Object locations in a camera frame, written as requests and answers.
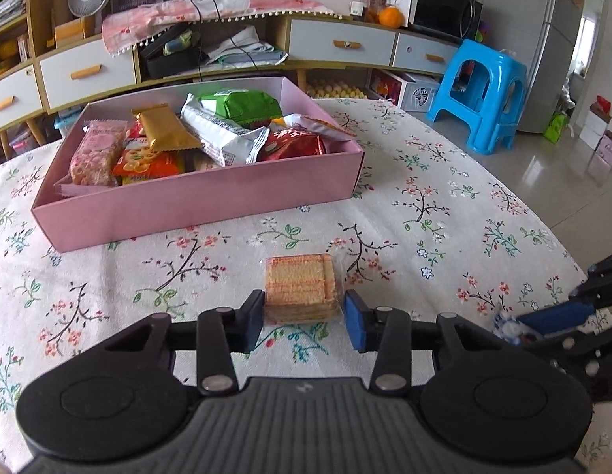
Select silver cookie packet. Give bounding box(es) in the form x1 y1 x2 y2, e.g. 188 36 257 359
180 94 270 167

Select blue plastic stool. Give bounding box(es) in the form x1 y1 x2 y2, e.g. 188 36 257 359
426 39 530 156

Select clear wafer biscuit packet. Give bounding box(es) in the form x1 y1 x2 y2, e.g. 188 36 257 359
263 253 347 325

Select pile of papers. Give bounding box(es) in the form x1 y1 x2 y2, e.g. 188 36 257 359
203 27 290 68

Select grey refrigerator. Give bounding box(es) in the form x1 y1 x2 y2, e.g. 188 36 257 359
512 0 609 135

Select wooden cabinet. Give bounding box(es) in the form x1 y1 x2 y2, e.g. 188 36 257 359
0 0 461 160

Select orange-edged snack packet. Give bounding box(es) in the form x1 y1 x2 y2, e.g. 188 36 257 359
270 113 357 147

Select green paper bag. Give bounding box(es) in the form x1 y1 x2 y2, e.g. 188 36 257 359
542 110 569 145

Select stacked gift boxes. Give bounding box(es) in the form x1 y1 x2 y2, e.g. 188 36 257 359
579 95 612 169

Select black case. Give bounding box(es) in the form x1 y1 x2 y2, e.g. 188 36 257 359
139 24 204 80

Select yellow egg tray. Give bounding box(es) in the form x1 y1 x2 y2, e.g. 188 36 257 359
305 76 369 103

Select black microwave oven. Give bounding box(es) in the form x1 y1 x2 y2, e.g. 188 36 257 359
409 0 484 43

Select white printed carton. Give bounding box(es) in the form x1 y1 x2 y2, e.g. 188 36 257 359
369 69 441 113

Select blue-lid storage bin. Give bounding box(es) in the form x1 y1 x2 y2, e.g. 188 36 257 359
53 107 85 137

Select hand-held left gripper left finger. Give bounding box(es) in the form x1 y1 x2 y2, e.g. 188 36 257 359
105 290 266 396

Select pink cardboard box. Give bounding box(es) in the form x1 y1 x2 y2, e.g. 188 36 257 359
30 76 366 254

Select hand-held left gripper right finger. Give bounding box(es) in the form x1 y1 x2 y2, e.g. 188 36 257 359
344 290 504 396

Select orange cookie packet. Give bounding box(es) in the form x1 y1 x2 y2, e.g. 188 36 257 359
112 147 186 182

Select white cabinet drawer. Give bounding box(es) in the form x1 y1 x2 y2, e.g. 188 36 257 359
39 37 139 113
288 19 399 68
0 64 43 135
395 34 461 78

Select pink snack packet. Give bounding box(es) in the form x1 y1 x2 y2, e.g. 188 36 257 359
68 119 130 188

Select green snack packet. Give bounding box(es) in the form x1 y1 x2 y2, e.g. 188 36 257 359
188 88 283 128

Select pink floral cloth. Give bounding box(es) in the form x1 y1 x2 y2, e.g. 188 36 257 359
101 0 347 56

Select small cardboard box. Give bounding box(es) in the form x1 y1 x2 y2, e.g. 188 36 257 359
54 17 88 43

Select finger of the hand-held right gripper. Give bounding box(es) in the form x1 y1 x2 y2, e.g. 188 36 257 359
525 306 612 403
520 252 612 337

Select stack of documents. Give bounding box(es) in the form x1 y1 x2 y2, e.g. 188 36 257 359
0 0 28 31

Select small white blue packet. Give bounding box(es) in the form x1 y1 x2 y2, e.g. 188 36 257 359
492 311 531 345

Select gold snack packet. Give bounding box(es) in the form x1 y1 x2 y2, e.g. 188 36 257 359
132 103 204 152

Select black power cable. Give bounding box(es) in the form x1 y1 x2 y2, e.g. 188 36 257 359
180 0 260 83

